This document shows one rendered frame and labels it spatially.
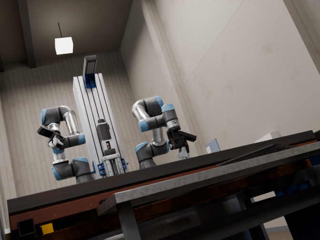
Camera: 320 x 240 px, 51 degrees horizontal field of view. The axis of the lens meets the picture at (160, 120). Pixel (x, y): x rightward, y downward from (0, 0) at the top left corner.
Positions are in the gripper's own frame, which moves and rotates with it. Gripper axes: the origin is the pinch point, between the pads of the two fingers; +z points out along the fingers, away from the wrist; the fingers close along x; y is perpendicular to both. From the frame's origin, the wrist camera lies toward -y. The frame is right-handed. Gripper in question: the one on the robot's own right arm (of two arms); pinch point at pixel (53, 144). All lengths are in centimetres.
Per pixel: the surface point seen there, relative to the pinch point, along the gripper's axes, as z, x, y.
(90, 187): 67, -11, 4
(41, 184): -714, 304, 228
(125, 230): 94, -13, 11
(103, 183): 66, -15, 8
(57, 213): 73, 1, -2
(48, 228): 28.6, 30.2, 16.9
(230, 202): 3, -32, 126
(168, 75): -505, -130, 241
